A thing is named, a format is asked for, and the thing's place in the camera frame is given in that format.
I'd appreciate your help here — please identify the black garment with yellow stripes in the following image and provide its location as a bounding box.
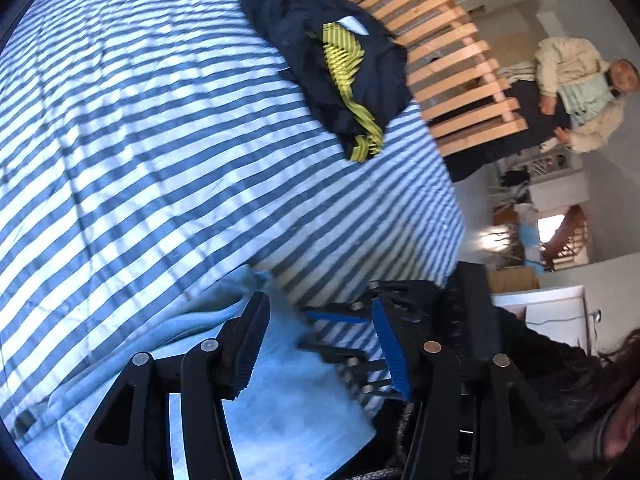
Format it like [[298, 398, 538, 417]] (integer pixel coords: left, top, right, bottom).
[[240, 0, 413, 163]]

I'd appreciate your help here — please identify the white cabinet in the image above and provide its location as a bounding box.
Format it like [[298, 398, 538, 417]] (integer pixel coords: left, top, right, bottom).
[[492, 285, 587, 343]]

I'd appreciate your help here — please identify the blue white striped bed quilt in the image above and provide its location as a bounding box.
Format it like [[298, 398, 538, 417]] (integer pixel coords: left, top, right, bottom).
[[0, 0, 468, 461]]

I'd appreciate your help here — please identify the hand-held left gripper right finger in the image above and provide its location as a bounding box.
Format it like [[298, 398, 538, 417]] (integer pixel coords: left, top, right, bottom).
[[372, 295, 581, 480]]

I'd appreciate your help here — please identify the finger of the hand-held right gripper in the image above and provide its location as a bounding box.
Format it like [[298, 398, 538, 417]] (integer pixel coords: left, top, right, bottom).
[[305, 280, 451, 326], [297, 337, 401, 401]]

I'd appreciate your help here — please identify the wooden slatted rail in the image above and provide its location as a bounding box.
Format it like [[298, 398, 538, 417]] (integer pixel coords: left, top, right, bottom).
[[305, 0, 531, 158]]

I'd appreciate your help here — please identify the person's head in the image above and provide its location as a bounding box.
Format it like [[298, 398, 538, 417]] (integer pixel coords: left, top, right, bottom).
[[500, 305, 640, 480]]

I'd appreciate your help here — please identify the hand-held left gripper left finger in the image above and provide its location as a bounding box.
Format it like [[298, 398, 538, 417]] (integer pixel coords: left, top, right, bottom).
[[60, 290, 273, 480]]

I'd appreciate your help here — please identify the cardboard box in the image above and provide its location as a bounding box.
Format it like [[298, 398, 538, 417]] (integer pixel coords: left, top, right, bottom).
[[491, 266, 542, 294]]

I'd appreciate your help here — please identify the light blue denim shirt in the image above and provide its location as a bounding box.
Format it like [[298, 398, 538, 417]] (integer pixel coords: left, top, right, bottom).
[[12, 265, 378, 480]]

